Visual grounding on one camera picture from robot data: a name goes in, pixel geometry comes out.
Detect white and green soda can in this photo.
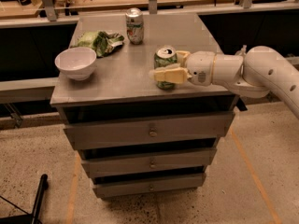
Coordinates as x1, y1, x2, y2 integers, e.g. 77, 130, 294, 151
125, 7, 144, 45

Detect grey drawer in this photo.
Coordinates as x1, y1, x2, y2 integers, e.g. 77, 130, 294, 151
81, 147, 217, 178
64, 111, 235, 150
93, 173, 206, 199

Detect middle grey drawer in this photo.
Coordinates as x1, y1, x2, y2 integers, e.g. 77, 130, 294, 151
81, 147, 217, 178

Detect clear plastic bottle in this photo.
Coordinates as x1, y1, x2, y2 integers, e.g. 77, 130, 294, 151
236, 45, 247, 56

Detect white bowl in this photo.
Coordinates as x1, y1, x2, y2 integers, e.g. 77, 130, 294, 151
54, 47, 97, 80

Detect grey drawer cabinet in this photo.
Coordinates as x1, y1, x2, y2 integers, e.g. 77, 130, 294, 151
50, 15, 238, 186

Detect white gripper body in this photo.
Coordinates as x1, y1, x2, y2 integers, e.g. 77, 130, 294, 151
186, 51, 216, 86

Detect bottom grey drawer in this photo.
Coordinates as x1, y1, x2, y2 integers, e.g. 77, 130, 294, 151
93, 173, 206, 199

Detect black stand leg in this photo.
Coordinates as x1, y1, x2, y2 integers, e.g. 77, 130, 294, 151
0, 174, 49, 224

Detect top grey drawer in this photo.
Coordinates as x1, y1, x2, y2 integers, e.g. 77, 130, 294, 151
64, 111, 235, 150

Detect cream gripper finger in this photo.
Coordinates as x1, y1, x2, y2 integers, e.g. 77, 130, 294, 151
149, 63, 192, 84
176, 50, 191, 67

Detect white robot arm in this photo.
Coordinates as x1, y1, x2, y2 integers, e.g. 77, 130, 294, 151
149, 46, 299, 118

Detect crumpled green chip bag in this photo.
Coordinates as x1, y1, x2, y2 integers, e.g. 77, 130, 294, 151
75, 31, 124, 58

